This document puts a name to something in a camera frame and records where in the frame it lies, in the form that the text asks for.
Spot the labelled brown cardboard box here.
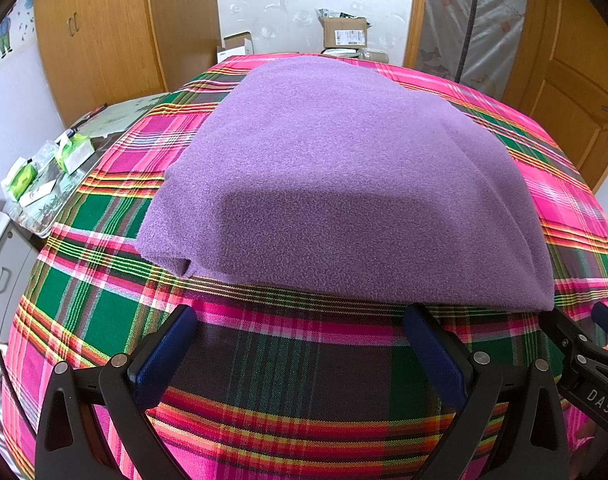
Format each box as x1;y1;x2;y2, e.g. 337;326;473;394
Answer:
323;16;369;51

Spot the red black pen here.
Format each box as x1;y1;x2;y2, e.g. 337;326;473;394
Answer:
71;104;109;128

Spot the cartoon wall sticker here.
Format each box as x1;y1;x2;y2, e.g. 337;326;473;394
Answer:
0;0;35;61

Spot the clear plastic door curtain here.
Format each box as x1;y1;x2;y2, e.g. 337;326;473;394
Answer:
416;0;529;96

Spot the pink green plaid bed sheet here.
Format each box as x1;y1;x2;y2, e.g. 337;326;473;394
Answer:
1;51;608;480

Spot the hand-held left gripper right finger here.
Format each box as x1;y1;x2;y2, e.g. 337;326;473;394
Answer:
403;303;570;480

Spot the folding table with printed top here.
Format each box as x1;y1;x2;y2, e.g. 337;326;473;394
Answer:
14;92;169;238

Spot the wooden door frame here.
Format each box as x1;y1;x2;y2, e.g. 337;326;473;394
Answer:
403;0;552;106

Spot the wooden door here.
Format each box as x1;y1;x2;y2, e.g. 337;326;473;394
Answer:
501;0;608;196

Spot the purple fleece cloth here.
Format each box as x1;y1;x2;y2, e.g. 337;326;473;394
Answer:
135;55;556;312

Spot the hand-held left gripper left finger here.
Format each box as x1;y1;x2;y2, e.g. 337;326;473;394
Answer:
34;304;199;480

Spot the white cardboard box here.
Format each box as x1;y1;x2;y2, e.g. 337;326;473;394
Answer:
223;32;255;58

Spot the white carton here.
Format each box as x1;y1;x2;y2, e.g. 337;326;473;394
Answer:
21;180;55;208

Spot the black cable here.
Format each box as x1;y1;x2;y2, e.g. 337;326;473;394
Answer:
0;255;40;441

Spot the black curtain zipper strip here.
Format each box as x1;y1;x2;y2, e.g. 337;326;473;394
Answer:
454;0;484;83

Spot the wooden wardrobe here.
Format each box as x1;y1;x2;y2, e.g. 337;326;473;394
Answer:
32;0;219;128

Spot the clear plastic packet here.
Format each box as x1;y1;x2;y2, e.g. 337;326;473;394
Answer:
34;142;60;168

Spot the green wipes pack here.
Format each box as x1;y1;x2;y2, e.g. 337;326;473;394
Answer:
1;157;39;201

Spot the green tissue box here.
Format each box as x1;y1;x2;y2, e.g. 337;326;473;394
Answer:
54;135;96;173

